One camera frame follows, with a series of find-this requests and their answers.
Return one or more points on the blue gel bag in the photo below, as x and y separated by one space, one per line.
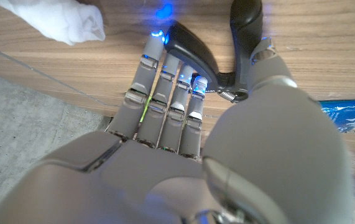
345 115

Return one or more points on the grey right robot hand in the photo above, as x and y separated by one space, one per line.
164 174

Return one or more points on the white crumpled cloth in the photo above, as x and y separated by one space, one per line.
59 18

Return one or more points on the black grip strengthener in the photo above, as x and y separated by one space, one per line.
189 46

